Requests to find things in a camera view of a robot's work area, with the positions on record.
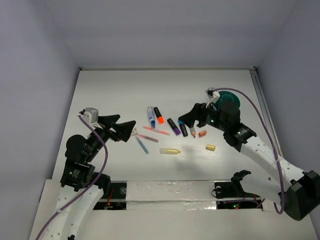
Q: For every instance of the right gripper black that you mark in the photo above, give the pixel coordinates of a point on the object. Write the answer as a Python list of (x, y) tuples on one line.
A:
[(198, 112)]

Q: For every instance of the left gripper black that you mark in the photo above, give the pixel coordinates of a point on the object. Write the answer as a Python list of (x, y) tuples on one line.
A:
[(108, 129)]

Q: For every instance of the blue black highlighter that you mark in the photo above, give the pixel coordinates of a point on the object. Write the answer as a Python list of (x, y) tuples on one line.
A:
[(183, 128)]

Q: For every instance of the grey marker orange tip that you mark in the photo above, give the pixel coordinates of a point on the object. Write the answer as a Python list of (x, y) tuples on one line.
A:
[(192, 132)]

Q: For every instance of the purple black highlighter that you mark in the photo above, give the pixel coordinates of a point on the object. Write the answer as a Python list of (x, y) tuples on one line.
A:
[(173, 126)]

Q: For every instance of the thin pink purple pen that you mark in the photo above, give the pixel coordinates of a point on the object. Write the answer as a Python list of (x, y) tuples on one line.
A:
[(148, 138)]

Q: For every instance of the orange black highlighter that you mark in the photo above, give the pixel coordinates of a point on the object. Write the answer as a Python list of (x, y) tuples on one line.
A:
[(158, 115)]

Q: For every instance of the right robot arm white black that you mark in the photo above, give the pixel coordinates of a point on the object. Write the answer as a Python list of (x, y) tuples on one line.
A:
[(285, 184)]

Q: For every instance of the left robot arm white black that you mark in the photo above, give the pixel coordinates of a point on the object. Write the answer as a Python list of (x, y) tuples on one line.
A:
[(80, 185)]

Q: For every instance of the orange marker cap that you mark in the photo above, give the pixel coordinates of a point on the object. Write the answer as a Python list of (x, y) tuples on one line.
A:
[(202, 133)]

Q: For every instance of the thin blue pen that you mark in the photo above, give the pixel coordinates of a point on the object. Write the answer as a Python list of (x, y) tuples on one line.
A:
[(142, 145)]

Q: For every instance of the teal round pen holder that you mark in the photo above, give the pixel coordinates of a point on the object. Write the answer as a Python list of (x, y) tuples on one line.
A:
[(228, 98)]

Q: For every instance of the thin orange pen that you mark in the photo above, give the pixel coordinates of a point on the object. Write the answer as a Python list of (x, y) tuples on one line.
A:
[(156, 130)]

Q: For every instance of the yellow marker cap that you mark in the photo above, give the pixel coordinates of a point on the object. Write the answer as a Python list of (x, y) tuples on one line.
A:
[(210, 147)]

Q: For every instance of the yellow translucent marker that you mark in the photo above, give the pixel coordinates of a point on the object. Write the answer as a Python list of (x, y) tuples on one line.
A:
[(169, 151)]

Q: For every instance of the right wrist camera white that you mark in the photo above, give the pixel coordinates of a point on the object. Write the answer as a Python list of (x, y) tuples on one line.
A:
[(213, 96)]

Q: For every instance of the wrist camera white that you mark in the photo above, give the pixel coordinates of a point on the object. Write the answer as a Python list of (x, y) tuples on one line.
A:
[(90, 115), (213, 96)]

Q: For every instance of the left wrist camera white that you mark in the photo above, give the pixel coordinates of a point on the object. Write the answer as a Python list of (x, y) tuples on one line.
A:
[(90, 115)]

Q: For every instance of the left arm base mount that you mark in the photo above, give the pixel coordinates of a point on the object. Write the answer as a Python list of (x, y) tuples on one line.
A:
[(115, 199)]

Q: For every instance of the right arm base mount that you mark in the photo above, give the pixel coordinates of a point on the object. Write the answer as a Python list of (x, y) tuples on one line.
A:
[(230, 195)]

